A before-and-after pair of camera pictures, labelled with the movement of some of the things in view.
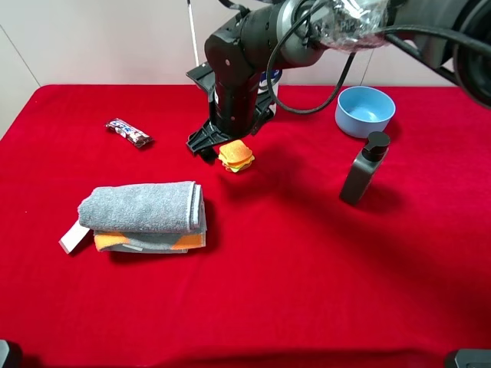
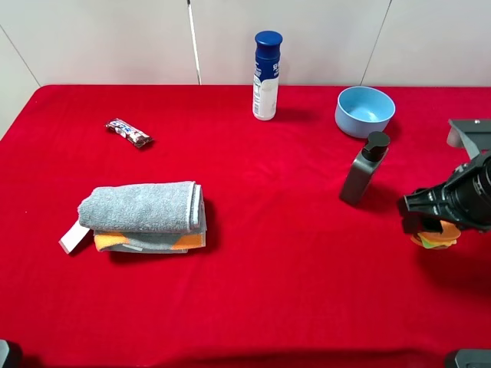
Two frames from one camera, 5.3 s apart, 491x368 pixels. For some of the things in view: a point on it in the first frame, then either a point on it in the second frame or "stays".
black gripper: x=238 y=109 → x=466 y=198
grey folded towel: x=143 y=208 stays
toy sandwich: x=235 y=156 → x=446 y=238
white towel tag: x=73 y=237 stays
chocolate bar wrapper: x=135 y=135 stays
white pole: x=193 y=33 stays
